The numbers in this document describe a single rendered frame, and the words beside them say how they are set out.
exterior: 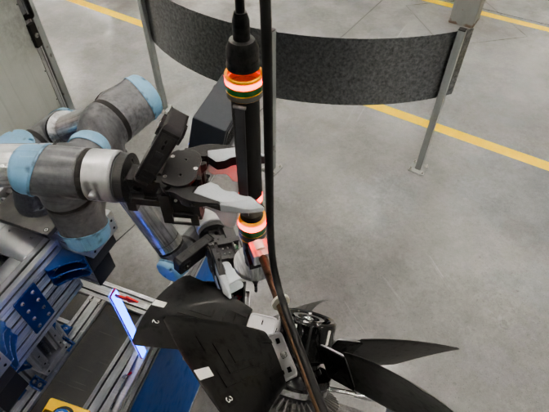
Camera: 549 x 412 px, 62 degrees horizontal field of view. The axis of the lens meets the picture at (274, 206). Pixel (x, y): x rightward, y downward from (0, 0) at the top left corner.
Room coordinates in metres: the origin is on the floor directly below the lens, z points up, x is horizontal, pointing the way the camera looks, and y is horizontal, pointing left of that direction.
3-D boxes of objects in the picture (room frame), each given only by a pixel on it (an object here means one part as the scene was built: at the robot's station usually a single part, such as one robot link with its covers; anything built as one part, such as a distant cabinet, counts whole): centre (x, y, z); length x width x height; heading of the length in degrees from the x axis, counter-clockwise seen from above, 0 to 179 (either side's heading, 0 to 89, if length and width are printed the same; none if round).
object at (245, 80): (0.44, 0.03, 1.80); 0.04 x 0.04 x 0.03
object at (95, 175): (0.46, 0.24, 1.63); 0.08 x 0.05 x 0.08; 173
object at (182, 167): (0.45, 0.16, 1.63); 0.12 x 0.08 x 0.09; 83
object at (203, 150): (0.48, 0.10, 1.65); 0.09 x 0.05 x 0.02; 105
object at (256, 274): (0.43, 0.03, 1.50); 0.09 x 0.07 x 0.10; 18
